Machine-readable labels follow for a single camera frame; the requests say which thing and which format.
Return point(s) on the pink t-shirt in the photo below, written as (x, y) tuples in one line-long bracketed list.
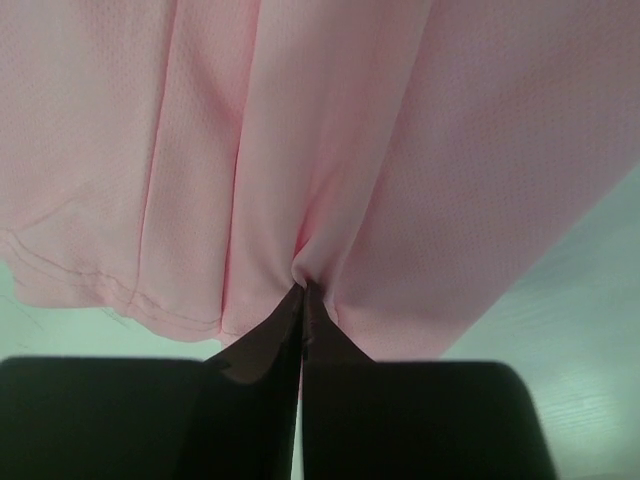
[(186, 162)]

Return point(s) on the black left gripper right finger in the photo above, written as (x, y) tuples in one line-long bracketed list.
[(363, 419)]

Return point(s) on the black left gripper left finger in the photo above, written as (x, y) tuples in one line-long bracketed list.
[(231, 416)]

